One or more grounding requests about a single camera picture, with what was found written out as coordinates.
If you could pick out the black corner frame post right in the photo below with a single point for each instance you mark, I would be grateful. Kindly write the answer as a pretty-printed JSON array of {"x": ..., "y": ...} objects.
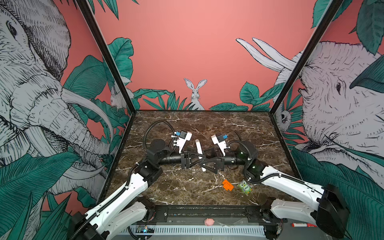
[{"x": 324, "y": 23}]

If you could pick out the orange toy brick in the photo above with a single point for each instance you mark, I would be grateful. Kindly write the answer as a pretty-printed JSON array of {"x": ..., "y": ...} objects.
[{"x": 227, "y": 185}]

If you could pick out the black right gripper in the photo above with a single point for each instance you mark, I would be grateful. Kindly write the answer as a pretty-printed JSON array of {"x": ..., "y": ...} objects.
[{"x": 219, "y": 162}]

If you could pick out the white slotted cable duct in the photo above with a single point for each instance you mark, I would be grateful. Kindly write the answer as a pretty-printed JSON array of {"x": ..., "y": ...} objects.
[{"x": 194, "y": 230}]

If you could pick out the black corner frame post left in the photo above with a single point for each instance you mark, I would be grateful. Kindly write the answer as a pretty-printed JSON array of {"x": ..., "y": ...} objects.
[{"x": 88, "y": 15}]

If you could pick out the red white marker pen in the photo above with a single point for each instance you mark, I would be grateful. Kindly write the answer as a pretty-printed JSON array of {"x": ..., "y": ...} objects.
[{"x": 303, "y": 225}]

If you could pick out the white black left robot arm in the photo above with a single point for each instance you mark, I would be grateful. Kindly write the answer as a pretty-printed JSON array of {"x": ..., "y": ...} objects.
[{"x": 124, "y": 207}]

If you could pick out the white red remote control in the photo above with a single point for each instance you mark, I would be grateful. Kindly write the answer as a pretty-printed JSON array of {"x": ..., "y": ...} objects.
[{"x": 200, "y": 151}]

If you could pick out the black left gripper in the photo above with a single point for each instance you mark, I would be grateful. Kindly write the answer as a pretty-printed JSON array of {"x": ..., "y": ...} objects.
[{"x": 184, "y": 163}]

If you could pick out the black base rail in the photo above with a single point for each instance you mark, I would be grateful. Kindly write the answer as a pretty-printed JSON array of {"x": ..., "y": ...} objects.
[{"x": 253, "y": 213}]

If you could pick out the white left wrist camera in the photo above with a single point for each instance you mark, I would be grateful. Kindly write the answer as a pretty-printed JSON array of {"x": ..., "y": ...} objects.
[{"x": 180, "y": 139}]

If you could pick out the black corner frame post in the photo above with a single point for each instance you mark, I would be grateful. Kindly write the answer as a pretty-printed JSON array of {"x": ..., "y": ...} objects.
[
  {"x": 324, "y": 23},
  {"x": 88, "y": 15}
]

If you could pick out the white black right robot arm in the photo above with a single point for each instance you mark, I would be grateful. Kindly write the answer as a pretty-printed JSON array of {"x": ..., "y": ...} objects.
[{"x": 322, "y": 206}]

